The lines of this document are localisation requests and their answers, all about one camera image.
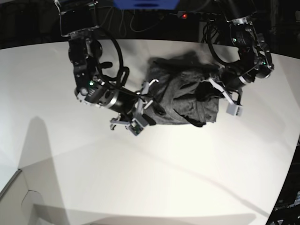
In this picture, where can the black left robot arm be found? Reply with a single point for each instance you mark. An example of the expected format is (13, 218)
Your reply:
(255, 58)

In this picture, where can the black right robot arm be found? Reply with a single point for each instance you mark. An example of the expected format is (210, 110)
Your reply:
(79, 23)

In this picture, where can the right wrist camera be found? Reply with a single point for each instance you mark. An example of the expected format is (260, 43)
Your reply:
(135, 128)

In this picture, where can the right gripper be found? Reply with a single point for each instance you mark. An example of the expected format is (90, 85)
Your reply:
(130, 107)

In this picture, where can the white power strip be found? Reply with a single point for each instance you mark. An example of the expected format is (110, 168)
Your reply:
(198, 15)

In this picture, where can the blue box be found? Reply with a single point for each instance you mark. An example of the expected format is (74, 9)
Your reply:
(146, 4)

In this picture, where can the grey t-shirt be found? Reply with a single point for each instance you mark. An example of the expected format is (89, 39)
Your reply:
(183, 94)

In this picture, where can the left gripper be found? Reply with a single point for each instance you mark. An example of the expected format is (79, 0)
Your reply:
(227, 94)

